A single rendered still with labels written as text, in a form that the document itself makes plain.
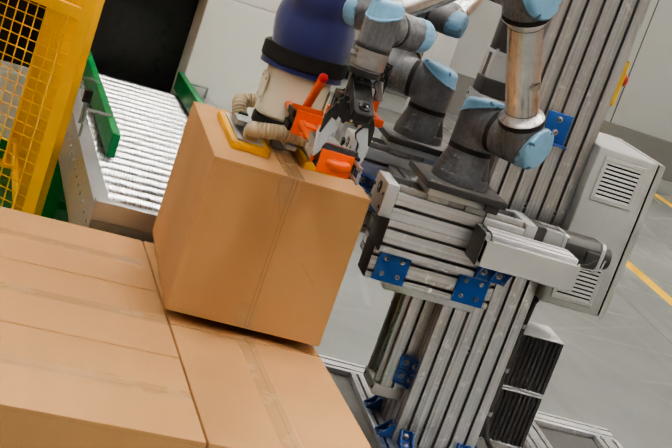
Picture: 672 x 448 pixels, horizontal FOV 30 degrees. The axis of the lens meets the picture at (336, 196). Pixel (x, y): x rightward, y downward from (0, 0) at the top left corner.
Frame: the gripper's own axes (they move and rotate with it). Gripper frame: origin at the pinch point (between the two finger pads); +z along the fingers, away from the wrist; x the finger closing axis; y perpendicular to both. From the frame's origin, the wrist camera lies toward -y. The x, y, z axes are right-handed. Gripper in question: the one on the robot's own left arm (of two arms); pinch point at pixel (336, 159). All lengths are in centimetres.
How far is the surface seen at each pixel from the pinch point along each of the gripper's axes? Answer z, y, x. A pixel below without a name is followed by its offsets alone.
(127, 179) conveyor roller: 56, 152, 24
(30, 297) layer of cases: 56, 24, 52
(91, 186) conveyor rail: 51, 111, 38
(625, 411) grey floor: 110, 201, -213
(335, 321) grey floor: 110, 222, -83
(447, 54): 4, 388, -145
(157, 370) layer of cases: 56, -1, 23
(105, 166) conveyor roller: 56, 161, 32
